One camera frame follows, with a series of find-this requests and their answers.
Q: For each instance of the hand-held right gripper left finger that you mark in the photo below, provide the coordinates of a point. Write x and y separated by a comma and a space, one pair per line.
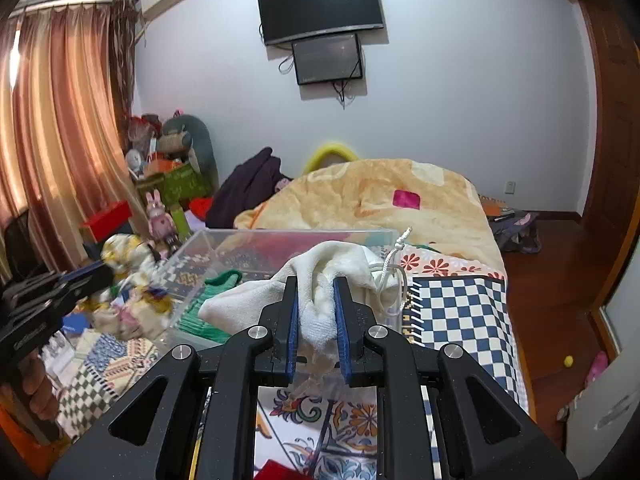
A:
292, 327

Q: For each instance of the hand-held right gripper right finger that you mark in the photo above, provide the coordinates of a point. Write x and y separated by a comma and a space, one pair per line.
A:
343, 332

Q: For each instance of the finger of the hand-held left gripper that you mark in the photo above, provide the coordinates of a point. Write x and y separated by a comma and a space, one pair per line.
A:
82, 281

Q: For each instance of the green knitted garment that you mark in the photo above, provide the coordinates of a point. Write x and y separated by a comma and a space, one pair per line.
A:
200, 321

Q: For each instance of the clear plastic storage box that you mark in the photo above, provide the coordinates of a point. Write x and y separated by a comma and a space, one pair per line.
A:
210, 241

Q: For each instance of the person's left hand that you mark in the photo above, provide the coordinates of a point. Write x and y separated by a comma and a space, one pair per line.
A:
40, 390

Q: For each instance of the floral white cloth pile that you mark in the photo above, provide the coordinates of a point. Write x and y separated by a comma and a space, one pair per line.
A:
132, 305

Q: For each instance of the red box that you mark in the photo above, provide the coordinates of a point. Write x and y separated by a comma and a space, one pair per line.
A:
107, 220

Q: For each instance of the pink bunny doll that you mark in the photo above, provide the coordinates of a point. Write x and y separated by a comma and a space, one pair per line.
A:
161, 222

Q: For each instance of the patterned patchwork bed sheet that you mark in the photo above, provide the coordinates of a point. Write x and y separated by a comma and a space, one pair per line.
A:
450, 310

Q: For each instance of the orange fleece blanket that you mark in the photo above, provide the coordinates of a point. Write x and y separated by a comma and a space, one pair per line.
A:
375, 195

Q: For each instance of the green cardboard box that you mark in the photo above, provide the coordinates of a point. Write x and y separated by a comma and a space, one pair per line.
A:
185, 182

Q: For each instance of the small red cloth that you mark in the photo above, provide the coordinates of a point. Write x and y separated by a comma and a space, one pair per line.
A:
280, 472

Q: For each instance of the orange curtain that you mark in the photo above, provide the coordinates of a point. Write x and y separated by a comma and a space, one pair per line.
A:
60, 135

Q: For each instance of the dark purple garment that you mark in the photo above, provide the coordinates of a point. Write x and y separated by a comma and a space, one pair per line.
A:
247, 185

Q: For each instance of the yellow hoop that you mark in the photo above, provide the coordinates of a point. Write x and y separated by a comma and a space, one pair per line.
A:
325, 151

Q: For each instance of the grey plush toy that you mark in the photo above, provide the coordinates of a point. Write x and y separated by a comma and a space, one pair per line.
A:
197, 140

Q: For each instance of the dark floral bag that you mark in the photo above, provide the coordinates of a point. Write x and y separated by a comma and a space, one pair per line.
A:
517, 232

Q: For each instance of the brown patterned curtain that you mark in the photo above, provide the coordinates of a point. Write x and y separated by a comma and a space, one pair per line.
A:
124, 60

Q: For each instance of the pink slipper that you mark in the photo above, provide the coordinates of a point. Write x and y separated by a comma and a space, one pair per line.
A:
596, 367

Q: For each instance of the white cabinet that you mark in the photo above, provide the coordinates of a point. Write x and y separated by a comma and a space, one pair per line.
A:
610, 400

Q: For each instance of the brown wooden door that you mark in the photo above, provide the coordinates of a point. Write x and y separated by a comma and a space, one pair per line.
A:
617, 135

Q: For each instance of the white wall socket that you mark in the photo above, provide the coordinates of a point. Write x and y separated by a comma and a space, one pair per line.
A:
510, 187

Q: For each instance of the small black wall monitor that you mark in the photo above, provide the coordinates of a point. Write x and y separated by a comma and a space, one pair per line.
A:
327, 62

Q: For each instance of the black wall television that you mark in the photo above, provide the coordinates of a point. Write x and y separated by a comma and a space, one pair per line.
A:
320, 5

